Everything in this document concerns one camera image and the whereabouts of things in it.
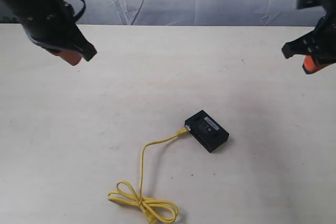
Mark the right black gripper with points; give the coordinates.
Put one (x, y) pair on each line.
(318, 46)

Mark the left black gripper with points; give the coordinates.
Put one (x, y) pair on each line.
(51, 25)

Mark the small black box device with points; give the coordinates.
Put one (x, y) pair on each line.
(206, 131)

